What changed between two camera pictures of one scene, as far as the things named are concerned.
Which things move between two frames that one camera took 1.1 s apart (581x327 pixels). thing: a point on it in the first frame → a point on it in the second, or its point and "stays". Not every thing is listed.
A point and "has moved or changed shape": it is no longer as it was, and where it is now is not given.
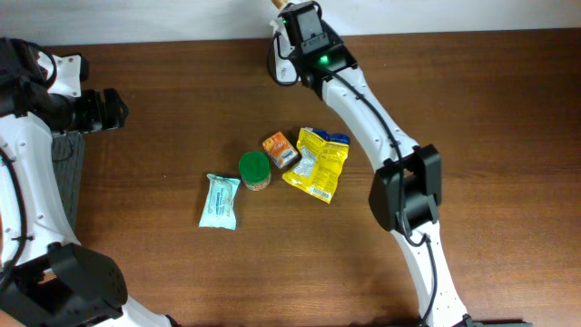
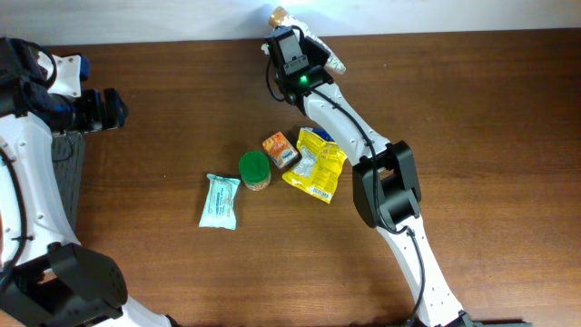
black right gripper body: x=300 y=51 → x=320 y=54
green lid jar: x=255 y=170 stays
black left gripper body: x=87 y=115 stays
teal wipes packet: x=221 y=209 stays
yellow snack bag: x=323 y=159 stays
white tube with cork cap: x=278 y=3 has moved or changed shape
